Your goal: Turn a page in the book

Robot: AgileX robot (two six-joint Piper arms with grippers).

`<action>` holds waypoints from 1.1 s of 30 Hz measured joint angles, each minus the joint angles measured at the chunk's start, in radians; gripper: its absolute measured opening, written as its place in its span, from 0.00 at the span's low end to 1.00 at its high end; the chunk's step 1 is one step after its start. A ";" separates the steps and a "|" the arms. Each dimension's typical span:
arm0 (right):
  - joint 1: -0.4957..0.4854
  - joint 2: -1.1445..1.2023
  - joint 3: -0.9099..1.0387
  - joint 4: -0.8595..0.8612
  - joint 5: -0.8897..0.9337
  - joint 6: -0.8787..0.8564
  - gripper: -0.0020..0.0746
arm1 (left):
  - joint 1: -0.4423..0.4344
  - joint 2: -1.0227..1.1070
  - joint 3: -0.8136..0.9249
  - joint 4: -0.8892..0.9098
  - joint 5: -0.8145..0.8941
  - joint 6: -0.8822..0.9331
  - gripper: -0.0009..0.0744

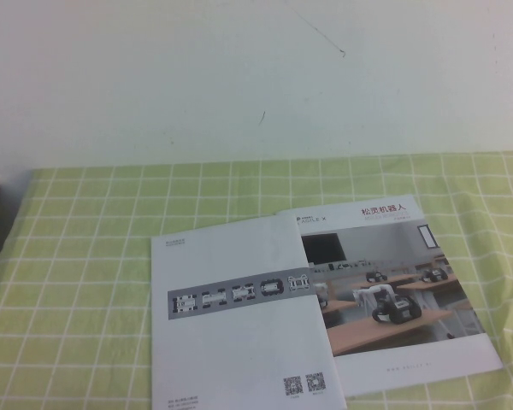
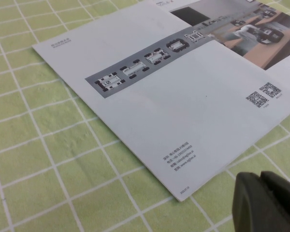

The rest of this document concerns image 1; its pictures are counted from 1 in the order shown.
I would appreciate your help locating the green white checked tablecloth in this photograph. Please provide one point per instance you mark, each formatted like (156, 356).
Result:
(68, 277)

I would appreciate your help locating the brochure with red title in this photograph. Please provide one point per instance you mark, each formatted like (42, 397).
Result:
(389, 341)

